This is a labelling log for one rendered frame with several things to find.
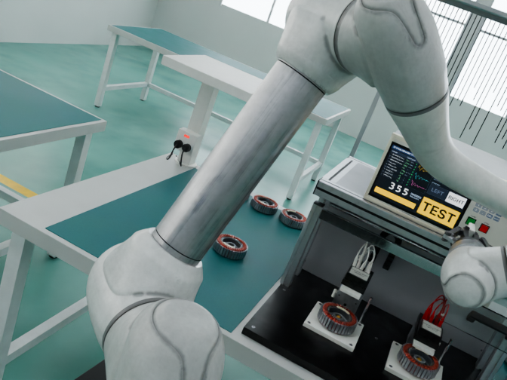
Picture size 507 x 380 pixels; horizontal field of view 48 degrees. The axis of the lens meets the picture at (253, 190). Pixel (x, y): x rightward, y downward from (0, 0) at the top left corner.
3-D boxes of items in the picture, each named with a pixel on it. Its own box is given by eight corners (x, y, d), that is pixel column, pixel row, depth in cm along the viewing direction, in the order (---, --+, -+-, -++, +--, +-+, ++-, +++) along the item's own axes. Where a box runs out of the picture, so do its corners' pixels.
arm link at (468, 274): (447, 291, 126) (511, 285, 121) (443, 321, 112) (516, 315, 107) (437, 245, 125) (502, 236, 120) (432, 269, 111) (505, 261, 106)
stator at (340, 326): (345, 341, 156) (351, 331, 154) (310, 320, 160) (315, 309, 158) (358, 326, 165) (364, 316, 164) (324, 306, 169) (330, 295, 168)
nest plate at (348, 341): (351, 352, 154) (354, 348, 154) (302, 325, 158) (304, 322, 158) (362, 328, 168) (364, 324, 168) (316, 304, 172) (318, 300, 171)
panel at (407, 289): (487, 363, 175) (536, 281, 164) (293, 264, 191) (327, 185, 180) (486, 361, 176) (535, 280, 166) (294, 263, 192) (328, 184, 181)
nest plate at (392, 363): (437, 398, 148) (440, 394, 148) (384, 369, 152) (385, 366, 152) (440, 369, 162) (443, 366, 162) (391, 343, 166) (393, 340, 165)
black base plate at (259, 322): (480, 467, 133) (484, 460, 132) (241, 333, 149) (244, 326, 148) (480, 366, 176) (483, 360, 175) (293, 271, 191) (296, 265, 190)
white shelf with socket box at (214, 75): (210, 207, 215) (251, 93, 200) (130, 167, 224) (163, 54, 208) (245, 188, 247) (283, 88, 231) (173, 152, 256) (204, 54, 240)
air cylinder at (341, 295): (354, 315, 173) (361, 301, 171) (331, 304, 175) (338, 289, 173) (357, 308, 177) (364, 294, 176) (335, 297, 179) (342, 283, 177)
